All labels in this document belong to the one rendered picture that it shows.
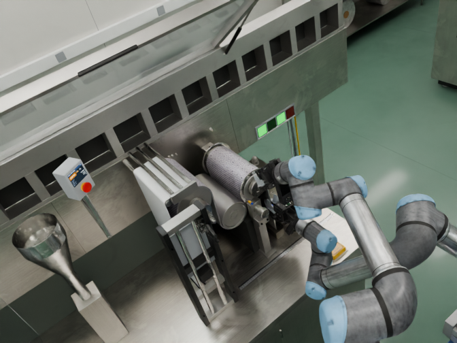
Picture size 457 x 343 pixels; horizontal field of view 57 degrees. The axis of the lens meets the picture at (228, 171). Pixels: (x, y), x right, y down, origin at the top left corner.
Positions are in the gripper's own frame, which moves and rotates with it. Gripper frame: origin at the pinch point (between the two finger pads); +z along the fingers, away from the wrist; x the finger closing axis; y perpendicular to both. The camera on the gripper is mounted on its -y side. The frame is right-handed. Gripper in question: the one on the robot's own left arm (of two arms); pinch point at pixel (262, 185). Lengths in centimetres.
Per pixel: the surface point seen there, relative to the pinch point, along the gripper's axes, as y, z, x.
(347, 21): 66, 236, -298
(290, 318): -52, 15, 15
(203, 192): 10.5, -2.2, 21.5
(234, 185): 5.5, 7.2, 7.1
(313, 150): -12, 81, -76
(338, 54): 29, 25, -83
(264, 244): -23.1, 19.3, 5.7
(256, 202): -4.6, 5.1, 3.9
